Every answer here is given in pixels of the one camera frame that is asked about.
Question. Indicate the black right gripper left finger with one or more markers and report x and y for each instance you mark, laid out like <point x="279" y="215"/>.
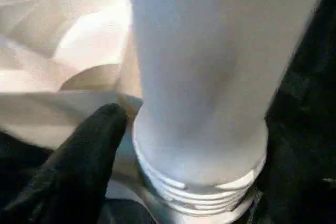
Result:
<point x="78" y="161"/>

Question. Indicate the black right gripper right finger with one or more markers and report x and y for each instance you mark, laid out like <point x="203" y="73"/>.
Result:
<point x="302" y="161"/>

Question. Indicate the white plastic table leg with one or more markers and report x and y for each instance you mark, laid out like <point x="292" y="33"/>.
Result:
<point x="199" y="77"/>

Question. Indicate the white plastic table top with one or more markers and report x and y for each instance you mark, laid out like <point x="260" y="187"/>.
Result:
<point x="52" y="24"/>

